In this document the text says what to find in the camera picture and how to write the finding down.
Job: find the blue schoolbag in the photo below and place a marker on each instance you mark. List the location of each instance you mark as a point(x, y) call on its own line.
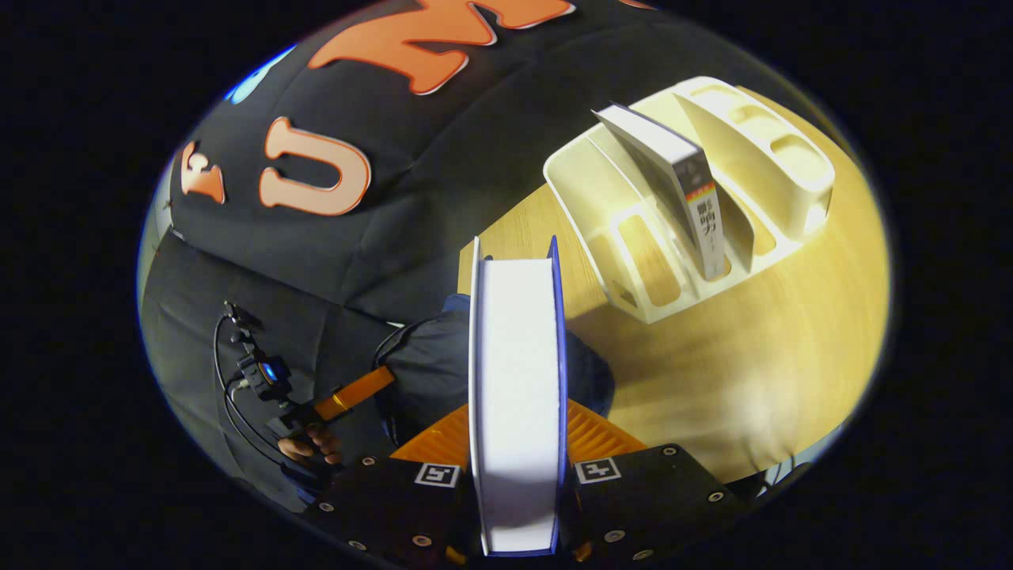
point(427, 364)

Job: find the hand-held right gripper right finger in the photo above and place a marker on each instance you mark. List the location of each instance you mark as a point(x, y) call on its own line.
point(649, 499)

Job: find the blue cover book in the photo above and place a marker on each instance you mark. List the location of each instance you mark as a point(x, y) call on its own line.
point(518, 380)

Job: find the white bookshelf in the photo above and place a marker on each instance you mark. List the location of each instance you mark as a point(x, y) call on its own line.
point(791, 166)

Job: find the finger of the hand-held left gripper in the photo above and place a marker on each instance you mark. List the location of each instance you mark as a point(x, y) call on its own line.
point(356, 392)

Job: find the black spine book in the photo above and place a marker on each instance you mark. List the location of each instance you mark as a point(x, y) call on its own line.
point(700, 222)

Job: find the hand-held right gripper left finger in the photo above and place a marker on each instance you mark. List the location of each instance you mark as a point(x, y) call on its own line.
point(380, 507)

